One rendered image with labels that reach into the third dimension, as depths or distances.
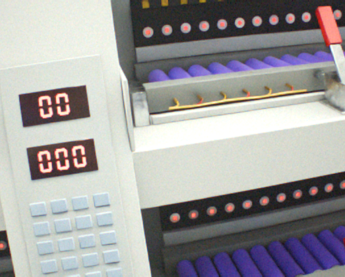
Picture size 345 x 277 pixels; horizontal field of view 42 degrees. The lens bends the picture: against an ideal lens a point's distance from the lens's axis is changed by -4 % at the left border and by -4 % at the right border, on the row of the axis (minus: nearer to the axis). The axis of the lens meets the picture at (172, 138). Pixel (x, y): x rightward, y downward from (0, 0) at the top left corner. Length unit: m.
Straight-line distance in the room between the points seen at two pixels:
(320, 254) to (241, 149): 0.20
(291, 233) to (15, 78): 0.35
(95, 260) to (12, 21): 0.17
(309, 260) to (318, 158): 0.16
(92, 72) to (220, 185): 0.12
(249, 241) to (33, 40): 0.32
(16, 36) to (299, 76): 0.24
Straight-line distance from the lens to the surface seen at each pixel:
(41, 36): 0.33
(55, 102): 0.32
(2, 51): 0.33
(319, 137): 0.36
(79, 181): 0.32
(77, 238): 0.32
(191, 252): 0.50
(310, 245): 0.52
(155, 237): 0.54
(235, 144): 0.34
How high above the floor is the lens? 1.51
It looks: 3 degrees down
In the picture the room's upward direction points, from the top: 8 degrees counter-clockwise
